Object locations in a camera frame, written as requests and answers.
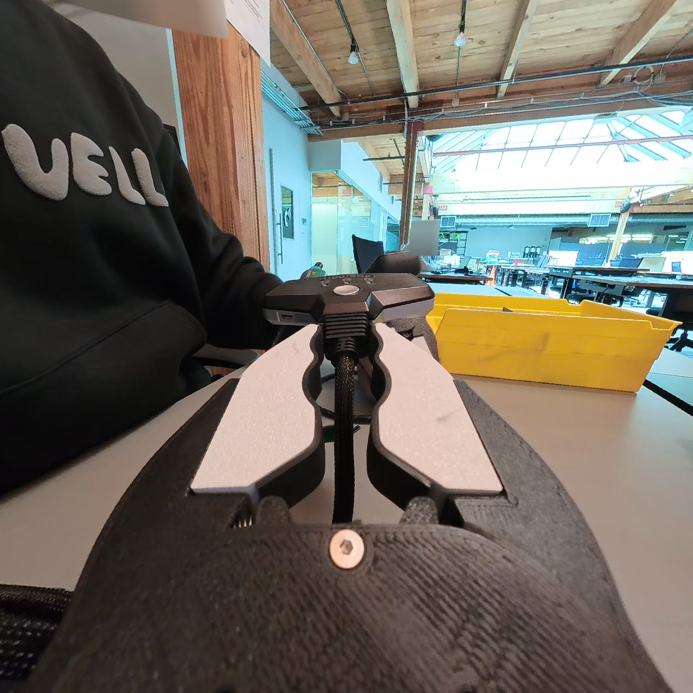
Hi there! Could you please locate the white paper sheet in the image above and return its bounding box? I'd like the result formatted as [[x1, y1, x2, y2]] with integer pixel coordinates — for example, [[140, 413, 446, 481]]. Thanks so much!
[[223, 0, 271, 67]]

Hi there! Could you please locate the glass partition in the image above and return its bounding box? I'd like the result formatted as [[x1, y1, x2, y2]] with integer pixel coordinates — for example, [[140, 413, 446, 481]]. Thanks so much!
[[311, 171, 374, 274]]

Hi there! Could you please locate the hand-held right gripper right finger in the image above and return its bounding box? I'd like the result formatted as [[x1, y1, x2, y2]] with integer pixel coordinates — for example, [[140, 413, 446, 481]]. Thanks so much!
[[367, 323, 505, 512]]

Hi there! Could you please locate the person's left forearm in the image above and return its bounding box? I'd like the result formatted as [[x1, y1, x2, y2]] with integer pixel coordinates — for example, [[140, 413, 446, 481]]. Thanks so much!
[[179, 217, 288, 350]]

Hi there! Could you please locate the dark office desk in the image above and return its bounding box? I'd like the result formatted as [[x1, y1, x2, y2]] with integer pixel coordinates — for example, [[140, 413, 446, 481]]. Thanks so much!
[[574, 274, 693, 320], [418, 271, 496, 286]]

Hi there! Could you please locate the black office chair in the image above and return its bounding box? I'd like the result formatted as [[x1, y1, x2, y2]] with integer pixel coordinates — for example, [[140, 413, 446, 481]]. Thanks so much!
[[352, 234, 386, 274]]

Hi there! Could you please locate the grey desk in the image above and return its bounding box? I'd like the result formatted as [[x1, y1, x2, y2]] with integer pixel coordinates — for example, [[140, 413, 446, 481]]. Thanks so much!
[[0, 346, 693, 693]]

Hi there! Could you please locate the black mesh strap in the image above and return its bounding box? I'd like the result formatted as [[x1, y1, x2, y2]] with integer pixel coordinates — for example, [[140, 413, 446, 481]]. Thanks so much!
[[0, 584, 74, 693]]

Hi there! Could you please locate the black hub with metal button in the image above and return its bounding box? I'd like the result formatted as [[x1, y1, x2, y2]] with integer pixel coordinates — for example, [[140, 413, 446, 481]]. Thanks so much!
[[263, 272, 436, 340]]

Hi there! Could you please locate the person's black hoodie torso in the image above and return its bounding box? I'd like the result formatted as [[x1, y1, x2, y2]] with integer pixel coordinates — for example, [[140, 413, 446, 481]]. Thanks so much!
[[0, 0, 261, 496]]

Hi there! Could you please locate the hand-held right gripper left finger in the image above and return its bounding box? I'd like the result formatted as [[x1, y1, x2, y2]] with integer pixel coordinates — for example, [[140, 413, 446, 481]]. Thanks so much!
[[189, 324, 327, 507]]

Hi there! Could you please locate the yellow plastic bin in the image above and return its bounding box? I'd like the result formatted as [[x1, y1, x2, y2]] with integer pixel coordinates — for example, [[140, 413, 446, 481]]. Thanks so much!
[[426, 292, 682, 393]]

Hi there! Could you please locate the black braided cable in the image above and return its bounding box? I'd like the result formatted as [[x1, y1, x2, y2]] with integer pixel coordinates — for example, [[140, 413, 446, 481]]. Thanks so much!
[[325, 336, 361, 525]]

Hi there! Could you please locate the wooden post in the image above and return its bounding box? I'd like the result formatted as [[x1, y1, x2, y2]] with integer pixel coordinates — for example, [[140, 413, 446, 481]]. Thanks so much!
[[172, 22, 270, 374]]

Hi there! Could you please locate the red steel column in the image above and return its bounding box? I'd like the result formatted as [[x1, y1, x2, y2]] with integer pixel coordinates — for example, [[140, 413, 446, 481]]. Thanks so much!
[[399, 122, 424, 236]]

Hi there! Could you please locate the black chair armrest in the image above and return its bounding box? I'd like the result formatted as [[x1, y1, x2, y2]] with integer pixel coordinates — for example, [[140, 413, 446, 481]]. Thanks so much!
[[189, 342, 261, 369]]

